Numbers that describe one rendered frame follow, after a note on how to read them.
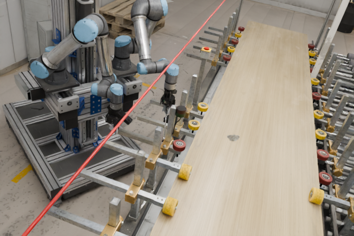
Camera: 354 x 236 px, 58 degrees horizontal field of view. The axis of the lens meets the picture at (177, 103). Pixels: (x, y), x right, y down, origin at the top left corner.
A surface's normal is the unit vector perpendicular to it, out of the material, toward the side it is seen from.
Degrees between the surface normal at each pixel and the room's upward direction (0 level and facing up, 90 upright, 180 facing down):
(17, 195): 0
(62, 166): 0
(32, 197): 0
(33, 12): 90
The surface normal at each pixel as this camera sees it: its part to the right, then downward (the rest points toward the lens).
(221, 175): 0.14, -0.83
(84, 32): -0.09, 0.45
